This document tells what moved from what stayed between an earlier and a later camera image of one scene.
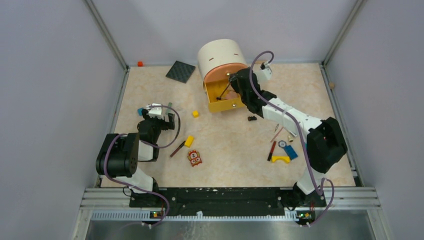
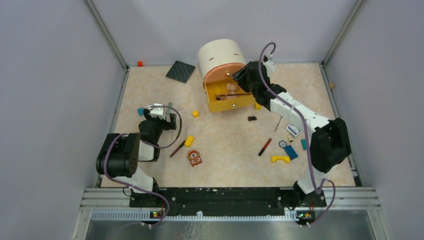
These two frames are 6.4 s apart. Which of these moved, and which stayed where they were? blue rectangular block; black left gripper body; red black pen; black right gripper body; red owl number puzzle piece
Moved: red black pen; black right gripper body
Stayed: black left gripper body; red owl number puzzle piece; blue rectangular block
